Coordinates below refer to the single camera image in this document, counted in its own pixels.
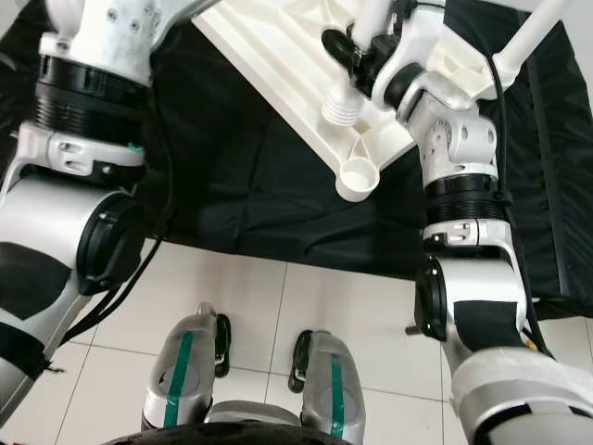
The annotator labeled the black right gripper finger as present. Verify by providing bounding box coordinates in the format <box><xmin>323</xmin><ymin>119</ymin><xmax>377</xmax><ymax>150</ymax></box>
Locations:
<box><xmin>321</xmin><ymin>28</ymin><xmax>363</xmax><ymax>75</ymax></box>

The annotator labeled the white plastic table leg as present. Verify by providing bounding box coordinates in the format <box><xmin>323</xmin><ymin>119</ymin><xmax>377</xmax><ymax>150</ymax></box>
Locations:
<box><xmin>321</xmin><ymin>0</ymin><xmax>392</xmax><ymax>127</ymax></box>
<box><xmin>489</xmin><ymin>0</ymin><xmax>573</xmax><ymax>91</ymax></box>

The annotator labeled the white plastic children table top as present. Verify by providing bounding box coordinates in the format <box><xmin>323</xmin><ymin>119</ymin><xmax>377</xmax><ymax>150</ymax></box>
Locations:
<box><xmin>195</xmin><ymin>0</ymin><xmax>522</xmax><ymax>203</ymax></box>

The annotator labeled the black table cloth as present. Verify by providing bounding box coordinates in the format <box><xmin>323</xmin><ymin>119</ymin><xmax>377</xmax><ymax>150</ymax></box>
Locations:
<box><xmin>0</xmin><ymin>0</ymin><xmax>593</xmax><ymax>318</ymax></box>

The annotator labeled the black robot right foot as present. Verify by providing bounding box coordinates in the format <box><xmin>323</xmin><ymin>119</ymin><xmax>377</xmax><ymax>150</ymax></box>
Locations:
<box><xmin>290</xmin><ymin>329</ymin><xmax>315</xmax><ymax>393</ymax></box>

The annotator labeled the black robot foot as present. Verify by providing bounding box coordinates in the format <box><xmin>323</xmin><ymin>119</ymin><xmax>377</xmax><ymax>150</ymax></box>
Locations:
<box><xmin>290</xmin><ymin>329</ymin><xmax>315</xmax><ymax>393</ymax></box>
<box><xmin>213</xmin><ymin>314</ymin><xmax>233</xmax><ymax>378</ymax></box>

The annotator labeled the black robot left foot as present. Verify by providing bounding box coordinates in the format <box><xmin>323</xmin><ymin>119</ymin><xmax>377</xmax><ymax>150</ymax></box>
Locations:
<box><xmin>213</xmin><ymin>314</ymin><xmax>233</xmax><ymax>378</ymax></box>

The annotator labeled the silver robot left leg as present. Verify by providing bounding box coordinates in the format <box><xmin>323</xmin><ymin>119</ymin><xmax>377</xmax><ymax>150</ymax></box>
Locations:
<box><xmin>144</xmin><ymin>303</ymin><xmax>229</xmax><ymax>433</ymax></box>

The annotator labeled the black robot torso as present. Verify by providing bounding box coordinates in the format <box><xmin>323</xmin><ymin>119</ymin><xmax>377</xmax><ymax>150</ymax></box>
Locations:
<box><xmin>102</xmin><ymin>405</ymin><xmax>455</xmax><ymax>445</ymax></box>

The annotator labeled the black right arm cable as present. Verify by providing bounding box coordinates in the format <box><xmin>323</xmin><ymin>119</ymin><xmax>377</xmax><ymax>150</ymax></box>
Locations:
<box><xmin>480</xmin><ymin>49</ymin><xmax>554</xmax><ymax>360</ymax></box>

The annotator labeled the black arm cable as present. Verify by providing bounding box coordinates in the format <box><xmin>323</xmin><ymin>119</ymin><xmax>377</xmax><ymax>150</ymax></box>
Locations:
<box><xmin>480</xmin><ymin>49</ymin><xmax>554</xmax><ymax>360</ymax></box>
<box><xmin>54</xmin><ymin>119</ymin><xmax>179</xmax><ymax>351</ymax></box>

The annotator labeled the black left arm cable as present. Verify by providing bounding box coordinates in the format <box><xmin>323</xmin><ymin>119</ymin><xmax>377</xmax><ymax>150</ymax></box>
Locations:
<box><xmin>54</xmin><ymin>119</ymin><xmax>179</xmax><ymax>351</ymax></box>

